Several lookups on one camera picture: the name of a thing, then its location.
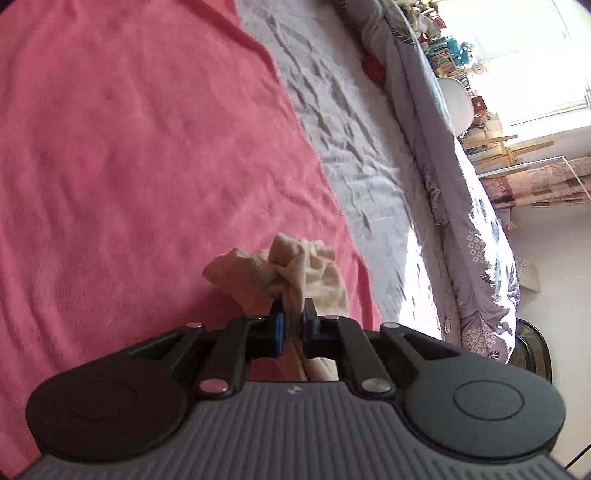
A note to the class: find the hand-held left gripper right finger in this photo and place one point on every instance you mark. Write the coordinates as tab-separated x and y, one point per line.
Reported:
310	330

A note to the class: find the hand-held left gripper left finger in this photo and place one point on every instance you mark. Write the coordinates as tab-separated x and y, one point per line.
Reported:
278	330

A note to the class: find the beige t-shirt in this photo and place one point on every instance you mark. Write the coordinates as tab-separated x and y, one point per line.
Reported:
295	272

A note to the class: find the light purple bed sheet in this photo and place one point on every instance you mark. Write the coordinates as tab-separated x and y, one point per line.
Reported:
351	138

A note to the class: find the grey leaf-print duvet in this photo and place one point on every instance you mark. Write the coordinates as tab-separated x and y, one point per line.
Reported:
438	161

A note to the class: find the dark glitter footboard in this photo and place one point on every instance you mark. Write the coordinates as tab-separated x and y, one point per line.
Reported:
531	346

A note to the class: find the pink blanket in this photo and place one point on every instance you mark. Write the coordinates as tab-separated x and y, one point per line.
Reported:
115	138

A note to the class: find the pink floral curtain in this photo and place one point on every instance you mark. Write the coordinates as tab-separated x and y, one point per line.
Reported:
531	184

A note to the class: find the wooden easel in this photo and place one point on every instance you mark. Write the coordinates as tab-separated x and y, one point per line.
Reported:
512	154

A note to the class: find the red cloth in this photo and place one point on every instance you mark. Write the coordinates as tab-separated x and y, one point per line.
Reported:
373	69

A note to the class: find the white chair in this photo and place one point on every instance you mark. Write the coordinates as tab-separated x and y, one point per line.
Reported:
457	101

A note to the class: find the red box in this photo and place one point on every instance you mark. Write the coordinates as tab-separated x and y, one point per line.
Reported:
480	104

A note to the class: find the windowsill toy clutter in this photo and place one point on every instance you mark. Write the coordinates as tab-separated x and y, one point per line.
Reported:
438	50

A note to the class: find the blue plush toy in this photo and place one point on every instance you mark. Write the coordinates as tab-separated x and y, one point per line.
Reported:
459	50

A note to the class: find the window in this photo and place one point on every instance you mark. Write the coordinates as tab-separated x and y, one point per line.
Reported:
531	55

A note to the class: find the thin white frame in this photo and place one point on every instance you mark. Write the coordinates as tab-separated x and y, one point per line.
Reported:
521	165

